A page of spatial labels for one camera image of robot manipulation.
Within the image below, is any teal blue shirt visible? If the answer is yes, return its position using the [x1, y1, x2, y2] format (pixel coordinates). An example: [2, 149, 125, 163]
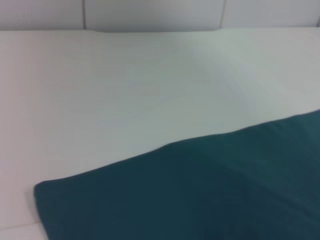
[33, 109, 320, 240]

